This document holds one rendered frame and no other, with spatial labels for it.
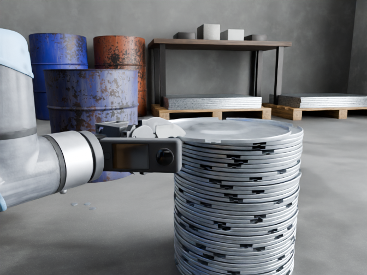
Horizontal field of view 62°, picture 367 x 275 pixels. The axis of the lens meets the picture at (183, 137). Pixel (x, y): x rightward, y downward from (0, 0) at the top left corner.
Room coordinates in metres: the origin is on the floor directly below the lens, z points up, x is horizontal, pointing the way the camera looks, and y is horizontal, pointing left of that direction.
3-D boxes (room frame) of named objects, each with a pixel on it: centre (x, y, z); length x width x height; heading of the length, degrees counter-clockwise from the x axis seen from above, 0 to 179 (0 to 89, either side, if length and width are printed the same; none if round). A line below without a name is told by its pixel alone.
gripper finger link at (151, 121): (0.49, 0.05, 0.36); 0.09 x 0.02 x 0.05; 141
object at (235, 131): (0.65, -0.08, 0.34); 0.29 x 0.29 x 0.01
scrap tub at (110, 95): (1.45, 0.42, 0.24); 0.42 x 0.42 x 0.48
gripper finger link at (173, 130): (0.54, 0.04, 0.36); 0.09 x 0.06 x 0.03; 141
